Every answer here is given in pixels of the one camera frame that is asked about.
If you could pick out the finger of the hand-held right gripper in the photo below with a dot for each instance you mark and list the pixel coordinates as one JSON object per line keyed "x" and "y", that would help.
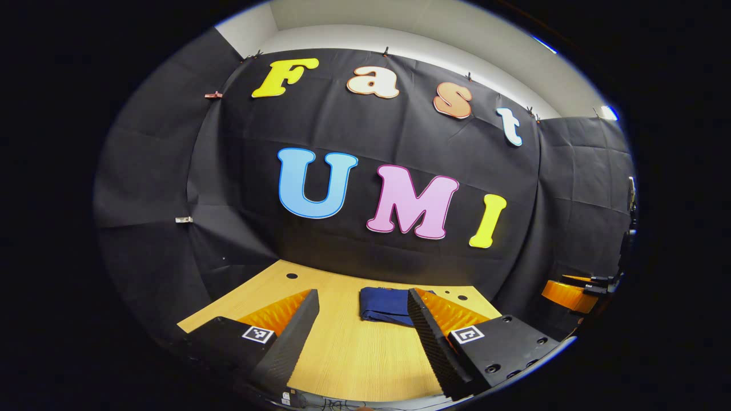
{"x": 565, "y": 295}
{"x": 605, "y": 280}

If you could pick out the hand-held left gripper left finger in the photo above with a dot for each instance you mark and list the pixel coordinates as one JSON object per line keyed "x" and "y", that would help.
{"x": 288, "y": 348}

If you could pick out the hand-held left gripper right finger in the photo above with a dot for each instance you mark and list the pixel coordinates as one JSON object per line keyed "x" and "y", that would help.
{"x": 437, "y": 348}

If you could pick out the blue denim jeans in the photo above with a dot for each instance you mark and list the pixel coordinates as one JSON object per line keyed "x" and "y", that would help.
{"x": 385, "y": 305}

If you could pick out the silver cloth clip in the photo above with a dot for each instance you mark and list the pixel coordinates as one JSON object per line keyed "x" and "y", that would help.
{"x": 184, "y": 220}

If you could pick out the white ceiling light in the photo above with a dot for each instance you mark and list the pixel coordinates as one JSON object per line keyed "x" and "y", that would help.
{"x": 609, "y": 112}

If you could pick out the black backdrop cloth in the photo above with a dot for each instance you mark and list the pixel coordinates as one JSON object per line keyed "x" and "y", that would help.
{"x": 365, "y": 131}

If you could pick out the copper cloth clip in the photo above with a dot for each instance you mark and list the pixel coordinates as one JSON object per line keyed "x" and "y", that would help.
{"x": 213, "y": 95}

